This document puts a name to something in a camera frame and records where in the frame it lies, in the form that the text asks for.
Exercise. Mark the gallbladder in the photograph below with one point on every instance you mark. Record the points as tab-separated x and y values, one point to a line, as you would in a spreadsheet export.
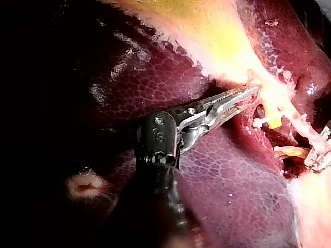
219	33

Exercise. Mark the pale fatty tissue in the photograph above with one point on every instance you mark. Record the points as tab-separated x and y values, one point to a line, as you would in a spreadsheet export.
85	184
313	211

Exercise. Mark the thin tube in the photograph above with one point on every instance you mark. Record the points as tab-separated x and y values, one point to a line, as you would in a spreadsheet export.
305	126
274	121

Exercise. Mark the white clip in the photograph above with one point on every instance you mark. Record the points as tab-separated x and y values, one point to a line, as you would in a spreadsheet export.
259	122

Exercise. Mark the dark left arm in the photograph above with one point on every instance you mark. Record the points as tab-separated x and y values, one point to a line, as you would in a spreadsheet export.
157	206

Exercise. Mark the right arm instrument jaw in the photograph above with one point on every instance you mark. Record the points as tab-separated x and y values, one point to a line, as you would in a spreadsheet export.
319	161
326	133

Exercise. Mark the left arm instrument jaw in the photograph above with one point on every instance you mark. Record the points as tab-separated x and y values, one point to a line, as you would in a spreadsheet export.
232	94
227	113

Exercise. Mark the dark red liver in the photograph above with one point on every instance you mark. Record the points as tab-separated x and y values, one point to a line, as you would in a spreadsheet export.
219	180

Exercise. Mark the left arm instrument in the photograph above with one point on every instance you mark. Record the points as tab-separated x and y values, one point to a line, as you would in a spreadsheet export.
157	134

